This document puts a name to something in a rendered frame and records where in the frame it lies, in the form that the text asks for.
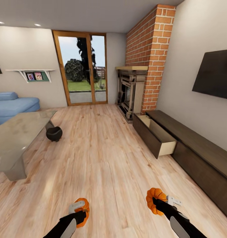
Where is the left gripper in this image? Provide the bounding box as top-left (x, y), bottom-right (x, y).
top-left (72, 211), bottom-right (86, 225)

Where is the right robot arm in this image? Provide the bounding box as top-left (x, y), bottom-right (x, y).
top-left (152, 195), bottom-right (207, 238)

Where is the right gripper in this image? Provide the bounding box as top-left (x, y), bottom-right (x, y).
top-left (152, 197), bottom-right (177, 215)

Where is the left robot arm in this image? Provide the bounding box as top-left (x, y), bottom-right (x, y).
top-left (43, 200), bottom-right (86, 238)

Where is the pumpkin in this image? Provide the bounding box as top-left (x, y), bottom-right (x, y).
top-left (146, 187), bottom-right (167, 216)
top-left (75, 198), bottom-right (90, 228)

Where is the cauldron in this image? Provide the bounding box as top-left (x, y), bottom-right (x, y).
top-left (46, 127), bottom-right (62, 142)

